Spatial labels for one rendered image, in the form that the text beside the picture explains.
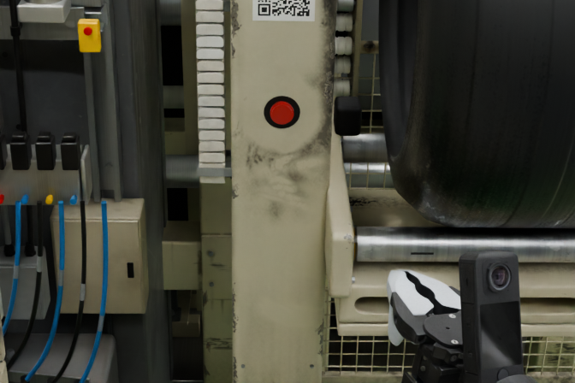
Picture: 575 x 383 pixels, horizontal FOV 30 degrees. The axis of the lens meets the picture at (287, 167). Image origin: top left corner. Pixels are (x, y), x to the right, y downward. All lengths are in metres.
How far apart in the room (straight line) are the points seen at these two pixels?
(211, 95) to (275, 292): 0.30
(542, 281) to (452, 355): 0.51
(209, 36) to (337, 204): 0.27
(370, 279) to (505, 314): 0.50
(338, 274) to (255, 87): 0.26
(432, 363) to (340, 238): 0.41
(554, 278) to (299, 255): 0.34
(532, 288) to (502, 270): 0.51
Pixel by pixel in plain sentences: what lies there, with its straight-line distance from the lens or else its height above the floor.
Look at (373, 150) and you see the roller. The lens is 1.62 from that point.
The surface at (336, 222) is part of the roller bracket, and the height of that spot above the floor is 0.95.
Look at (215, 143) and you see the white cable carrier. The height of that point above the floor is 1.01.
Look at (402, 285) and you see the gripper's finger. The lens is 1.01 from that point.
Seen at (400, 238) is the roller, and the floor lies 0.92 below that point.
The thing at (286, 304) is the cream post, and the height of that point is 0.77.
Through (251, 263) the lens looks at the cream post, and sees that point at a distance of 1.47.
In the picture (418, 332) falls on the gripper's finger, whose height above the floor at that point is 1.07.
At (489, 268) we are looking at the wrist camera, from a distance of 0.90.
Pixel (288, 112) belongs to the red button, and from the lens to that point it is 1.35.
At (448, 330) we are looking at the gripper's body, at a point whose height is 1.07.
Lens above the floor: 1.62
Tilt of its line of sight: 27 degrees down
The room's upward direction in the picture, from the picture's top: 1 degrees clockwise
